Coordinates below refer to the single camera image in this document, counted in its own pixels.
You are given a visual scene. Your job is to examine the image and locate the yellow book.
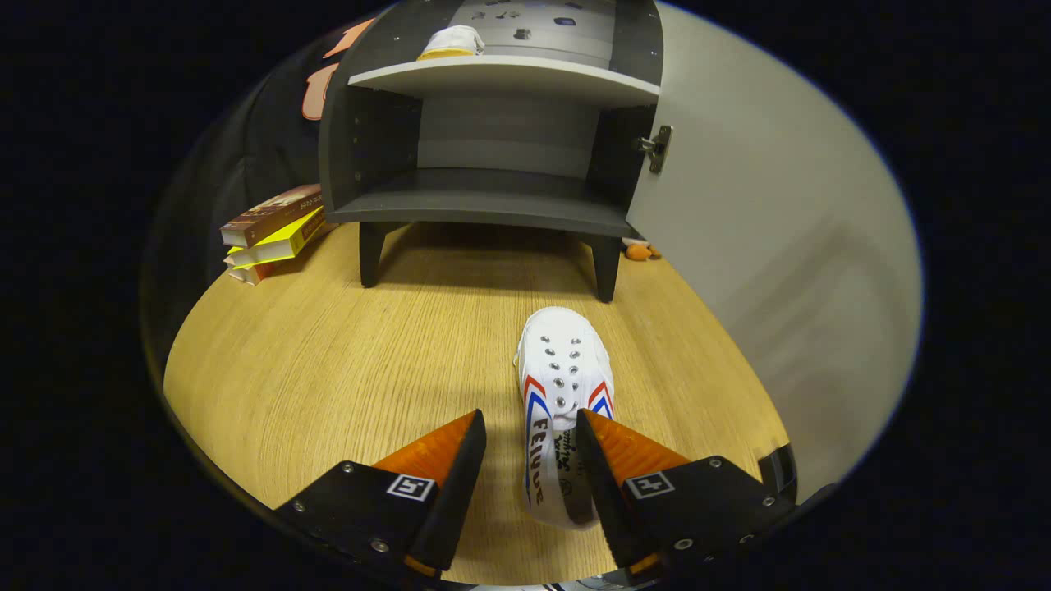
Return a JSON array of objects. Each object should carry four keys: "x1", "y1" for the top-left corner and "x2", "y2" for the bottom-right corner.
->
[{"x1": 226, "y1": 207, "x2": 328, "y2": 268}]

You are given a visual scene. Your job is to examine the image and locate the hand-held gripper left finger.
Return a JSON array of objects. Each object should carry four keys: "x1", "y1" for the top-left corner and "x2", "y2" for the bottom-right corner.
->
[{"x1": 275, "y1": 409, "x2": 488, "y2": 580}]

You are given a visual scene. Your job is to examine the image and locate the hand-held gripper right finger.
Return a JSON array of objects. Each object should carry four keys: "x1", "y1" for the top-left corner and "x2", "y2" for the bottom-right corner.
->
[{"x1": 575, "y1": 408, "x2": 797, "y2": 580}]

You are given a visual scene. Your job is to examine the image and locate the black backdrop cloth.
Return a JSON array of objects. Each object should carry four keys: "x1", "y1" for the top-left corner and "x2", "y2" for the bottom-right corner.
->
[{"x1": 144, "y1": 16, "x2": 379, "y2": 329}]

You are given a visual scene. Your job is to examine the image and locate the brown book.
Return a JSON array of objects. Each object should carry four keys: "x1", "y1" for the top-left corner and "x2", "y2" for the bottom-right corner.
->
[{"x1": 220, "y1": 185, "x2": 325, "y2": 247}]

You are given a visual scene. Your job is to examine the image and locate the white canvas shoe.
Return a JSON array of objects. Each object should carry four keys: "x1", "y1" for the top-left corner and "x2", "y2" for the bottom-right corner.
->
[
  {"x1": 417, "y1": 25, "x2": 485, "y2": 62},
  {"x1": 514, "y1": 306, "x2": 617, "y2": 530}
]

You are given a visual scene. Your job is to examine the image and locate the grey shoe cabinet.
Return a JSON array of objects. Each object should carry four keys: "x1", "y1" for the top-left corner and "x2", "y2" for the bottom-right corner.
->
[{"x1": 319, "y1": 0, "x2": 664, "y2": 303}]

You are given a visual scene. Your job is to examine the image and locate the orange book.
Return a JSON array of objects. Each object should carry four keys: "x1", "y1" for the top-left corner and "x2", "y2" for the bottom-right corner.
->
[{"x1": 227, "y1": 238, "x2": 321, "y2": 286}]

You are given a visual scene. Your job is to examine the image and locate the beige shoe cabinet door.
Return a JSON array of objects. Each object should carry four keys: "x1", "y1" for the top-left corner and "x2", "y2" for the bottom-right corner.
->
[{"x1": 626, "y1": 0, "x2": 925, "y2": 503}]

